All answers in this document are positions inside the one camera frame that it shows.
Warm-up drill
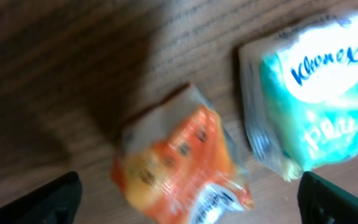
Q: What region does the orange Kleenex tissue pack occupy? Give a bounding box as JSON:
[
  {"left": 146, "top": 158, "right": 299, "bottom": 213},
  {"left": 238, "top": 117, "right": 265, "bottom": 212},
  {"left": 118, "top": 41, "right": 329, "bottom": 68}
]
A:
[{"left": 111, "top": 84, "right": 254, "bottom": 223}]

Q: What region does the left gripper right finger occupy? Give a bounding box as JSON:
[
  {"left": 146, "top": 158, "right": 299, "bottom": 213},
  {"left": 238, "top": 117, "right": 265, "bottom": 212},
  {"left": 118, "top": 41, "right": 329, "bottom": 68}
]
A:
[{"left": 297, "top": 172, "right": 358, "bottom": 224}]

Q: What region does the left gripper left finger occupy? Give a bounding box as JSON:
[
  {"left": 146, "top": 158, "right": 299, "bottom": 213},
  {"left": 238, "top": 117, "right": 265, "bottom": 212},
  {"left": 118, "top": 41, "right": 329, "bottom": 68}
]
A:
[{"left": 0, "top": 171, "right": 83, "bottom": 224}]

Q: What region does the teal Kleenex tissue pack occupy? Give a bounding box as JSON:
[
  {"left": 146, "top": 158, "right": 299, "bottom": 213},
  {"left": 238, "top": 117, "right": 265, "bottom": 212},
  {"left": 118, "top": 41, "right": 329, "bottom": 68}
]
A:
[{"left": 239, "top": 11, "right": 358, "bottom": 181}]

